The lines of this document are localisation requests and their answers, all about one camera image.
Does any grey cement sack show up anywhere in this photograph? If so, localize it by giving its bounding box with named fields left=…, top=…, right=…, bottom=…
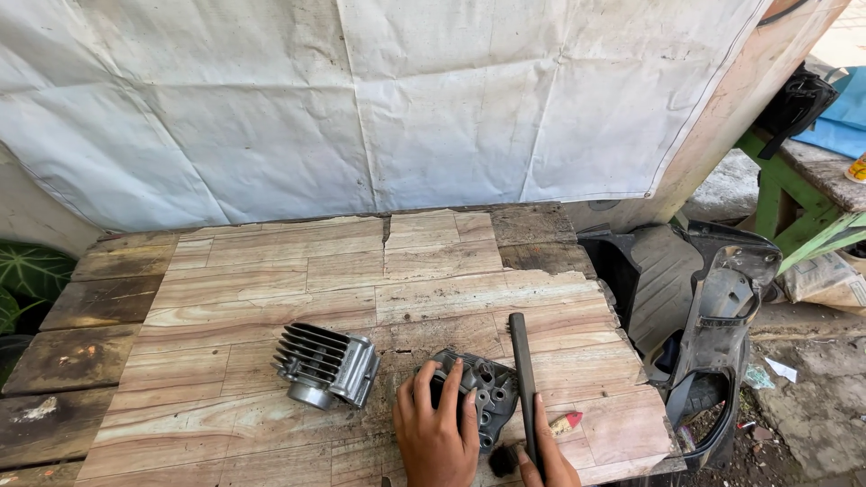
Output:
left=774, top=251, right=866, bottom=317

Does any pale wooden post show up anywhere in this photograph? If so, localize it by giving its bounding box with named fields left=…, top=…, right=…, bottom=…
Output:
left=562, top=0, right=855, bottom=235

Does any wood-pattern vinyl sheet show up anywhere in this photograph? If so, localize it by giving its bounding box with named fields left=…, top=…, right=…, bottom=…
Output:
left=74, top=210, right=677, bottom=487

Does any silver finned engine cylinder block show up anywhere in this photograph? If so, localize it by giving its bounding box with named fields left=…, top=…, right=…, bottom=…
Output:
left=271, top=322, right=382, bottom=412

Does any white paper scrap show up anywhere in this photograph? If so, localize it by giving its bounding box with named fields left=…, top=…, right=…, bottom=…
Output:
left=765, top=356, right=800, bottom=384

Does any large white tarp sheet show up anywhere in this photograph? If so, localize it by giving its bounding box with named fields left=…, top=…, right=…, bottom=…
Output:
left=0, top=0, right=380, bottom=235
left=336, top=0, right=774, bottom=204

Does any red-tipped wooden paint brush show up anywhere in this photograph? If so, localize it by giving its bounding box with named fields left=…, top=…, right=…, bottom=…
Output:
left=488, top=410, right=585, bottom=478

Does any green leafy plant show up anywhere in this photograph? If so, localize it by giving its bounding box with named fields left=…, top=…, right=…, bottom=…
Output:
left=0, top=239, right=77, bottom=339

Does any clear plastic wrapper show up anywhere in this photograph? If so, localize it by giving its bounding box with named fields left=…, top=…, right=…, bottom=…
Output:
left=742, top=363, right=776, bottom=391

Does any person's right hand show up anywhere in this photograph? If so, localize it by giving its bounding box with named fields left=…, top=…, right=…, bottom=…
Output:
left=514, top=394, right=583, bottom=487

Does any dark wooden plank table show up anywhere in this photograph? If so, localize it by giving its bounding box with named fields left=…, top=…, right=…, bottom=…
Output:
left=0, top=203, right=688, bottom=487

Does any black motorcycle leg shield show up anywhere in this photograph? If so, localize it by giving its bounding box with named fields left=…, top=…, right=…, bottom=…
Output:
left=649, top=219, right=785, bottom=474

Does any green wooden bench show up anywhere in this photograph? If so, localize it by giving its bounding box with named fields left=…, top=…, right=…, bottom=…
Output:
left=733, top=127, right=866, bottom=273

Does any grey engine cylinder head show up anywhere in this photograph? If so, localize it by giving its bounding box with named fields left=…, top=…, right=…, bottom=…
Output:
left=416, top=348, right=521, bottom=455

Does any person's left hand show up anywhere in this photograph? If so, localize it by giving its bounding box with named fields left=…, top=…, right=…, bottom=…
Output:
left=392, top=357, right=481, bottom=487

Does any black motorcycle floor panel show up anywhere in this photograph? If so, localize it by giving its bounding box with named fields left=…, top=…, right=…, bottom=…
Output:
left=577, top=222, right=706, bottom=356

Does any black bag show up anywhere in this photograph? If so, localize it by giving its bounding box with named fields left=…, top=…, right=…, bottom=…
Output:
left=754, top=63, right=840, bottom=161

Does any black metal file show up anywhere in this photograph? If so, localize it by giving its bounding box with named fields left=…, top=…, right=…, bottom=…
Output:
left=508, top=312, right=544, bottom=476

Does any blue tarp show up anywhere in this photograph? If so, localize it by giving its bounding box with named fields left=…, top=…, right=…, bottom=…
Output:
left=792, top=65, right=866, bottom=161

